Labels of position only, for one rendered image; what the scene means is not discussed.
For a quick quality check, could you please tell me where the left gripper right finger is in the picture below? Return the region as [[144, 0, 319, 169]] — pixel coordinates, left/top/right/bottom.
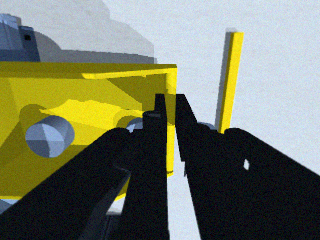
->
[[175, 94, 320, 240]]

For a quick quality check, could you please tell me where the yellow bar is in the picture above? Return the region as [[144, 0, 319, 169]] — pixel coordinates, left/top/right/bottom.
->
[[218, 32, 244, 133]]

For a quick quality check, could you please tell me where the grey steel disc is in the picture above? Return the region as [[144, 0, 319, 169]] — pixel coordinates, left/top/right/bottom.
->
[[126, 118, 143, 132]]

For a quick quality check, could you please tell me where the grey metal shelf rack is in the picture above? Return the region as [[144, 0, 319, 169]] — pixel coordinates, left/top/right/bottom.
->
[[0, 14, 41, 62]]

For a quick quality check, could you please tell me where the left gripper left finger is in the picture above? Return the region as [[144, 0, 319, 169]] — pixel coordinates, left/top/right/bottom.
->
[[0, 94, 170, 240]]

